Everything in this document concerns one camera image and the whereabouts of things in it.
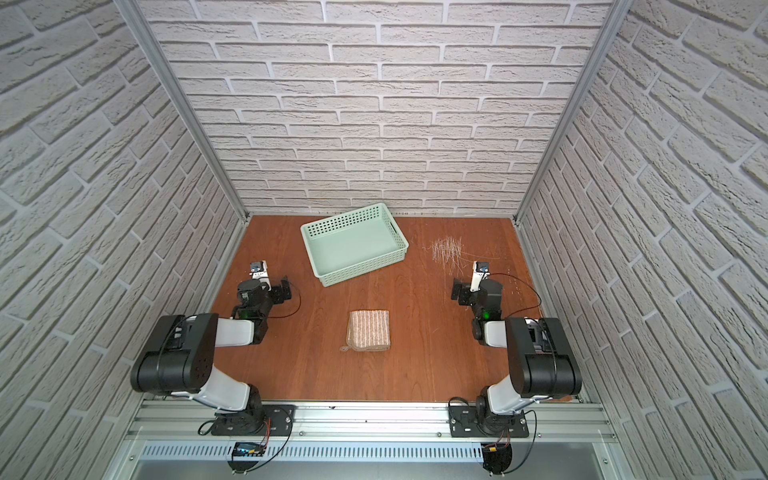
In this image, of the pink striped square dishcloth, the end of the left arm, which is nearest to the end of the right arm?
the pink striped square dishcloth

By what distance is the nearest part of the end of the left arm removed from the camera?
859 mm

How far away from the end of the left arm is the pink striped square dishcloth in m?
0.21

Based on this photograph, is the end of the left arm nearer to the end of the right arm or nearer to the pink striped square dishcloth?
the pink striped square dishcloth

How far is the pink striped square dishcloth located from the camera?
0.87 meters
